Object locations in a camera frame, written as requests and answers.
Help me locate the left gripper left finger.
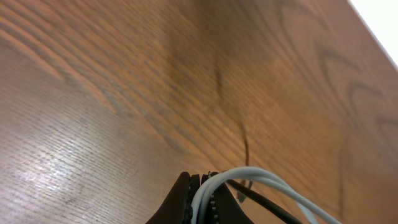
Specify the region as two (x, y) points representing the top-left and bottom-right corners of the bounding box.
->
(146, 172), (199, 224)

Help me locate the black usb cable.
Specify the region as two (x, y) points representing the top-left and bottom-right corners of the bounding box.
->
(226, 179), (304, 224)

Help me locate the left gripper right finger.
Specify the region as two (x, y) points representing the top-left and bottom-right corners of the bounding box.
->
(203, 183), (253, 224)

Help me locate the white usb cable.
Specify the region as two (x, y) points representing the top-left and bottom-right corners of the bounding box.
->
(190, 166), (343, 224)

